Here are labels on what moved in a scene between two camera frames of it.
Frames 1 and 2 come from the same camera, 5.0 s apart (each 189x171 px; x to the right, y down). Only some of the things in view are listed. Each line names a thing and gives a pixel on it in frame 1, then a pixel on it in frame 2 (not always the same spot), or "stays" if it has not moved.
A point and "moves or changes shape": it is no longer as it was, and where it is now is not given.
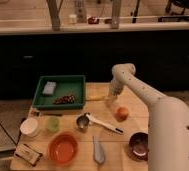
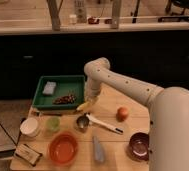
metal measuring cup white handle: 84,120 stays
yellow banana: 96,98 moves or changes shape
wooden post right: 115,14 stays
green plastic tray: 60,92 stays
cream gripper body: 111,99 → 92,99
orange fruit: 121,114 stays
